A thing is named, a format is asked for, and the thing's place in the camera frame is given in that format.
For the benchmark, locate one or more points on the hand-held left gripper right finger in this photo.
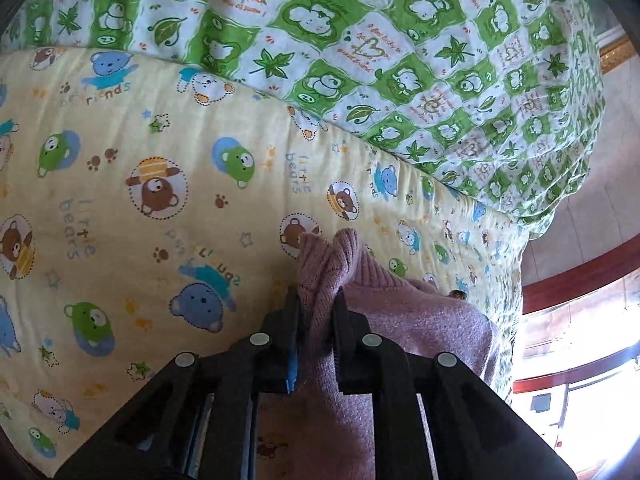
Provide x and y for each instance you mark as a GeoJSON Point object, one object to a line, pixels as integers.
{"type": "Point", "coordinates": [342, 330]}

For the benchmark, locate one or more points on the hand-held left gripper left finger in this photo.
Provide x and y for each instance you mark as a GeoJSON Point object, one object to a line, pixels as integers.
{"type": "Point", "coordinates": [291, 360]}

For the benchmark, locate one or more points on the purple knit sweater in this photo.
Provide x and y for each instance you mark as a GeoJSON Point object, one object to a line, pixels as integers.
{"type": "Point", "coordinates": [430, 325]}

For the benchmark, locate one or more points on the yellow bear-print bed sheet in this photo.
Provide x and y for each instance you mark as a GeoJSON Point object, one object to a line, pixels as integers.
{"type": "Point", "coordinates": [150, 260]}

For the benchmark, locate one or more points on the green checked quilt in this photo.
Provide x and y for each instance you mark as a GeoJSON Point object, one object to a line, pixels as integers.
{"type": "Point", "coordinates": [400, 85]}

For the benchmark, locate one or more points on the red wooden frame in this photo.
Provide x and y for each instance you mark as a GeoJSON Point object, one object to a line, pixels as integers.
{"type": "Point", "coordinates": [565, 287]}

